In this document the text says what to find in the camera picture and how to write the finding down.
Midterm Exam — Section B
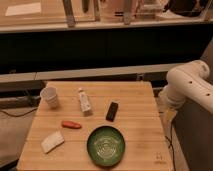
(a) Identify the white paper cup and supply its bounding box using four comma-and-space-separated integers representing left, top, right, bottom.
40, 87, 59, 109

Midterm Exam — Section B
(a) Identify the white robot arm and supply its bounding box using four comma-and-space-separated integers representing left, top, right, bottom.
159, 60, 213, 114

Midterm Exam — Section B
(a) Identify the white sponge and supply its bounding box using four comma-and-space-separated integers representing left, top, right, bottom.
41, 131, 64, 153

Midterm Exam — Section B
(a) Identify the green ribbed bowl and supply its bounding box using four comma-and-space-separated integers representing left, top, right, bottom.
87, 126, 126, 167

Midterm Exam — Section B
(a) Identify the orange carrot toy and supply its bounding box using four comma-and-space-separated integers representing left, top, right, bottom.
61, 121, 82, 129

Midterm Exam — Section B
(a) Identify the black floor cable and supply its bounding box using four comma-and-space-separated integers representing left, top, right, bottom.
0, 107, 38, 118

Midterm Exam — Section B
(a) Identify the black eraser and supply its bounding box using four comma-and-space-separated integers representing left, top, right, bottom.
106, 102, 118, 121

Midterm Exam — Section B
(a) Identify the white tube bottle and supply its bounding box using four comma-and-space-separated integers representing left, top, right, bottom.
78, 88, 92, 114

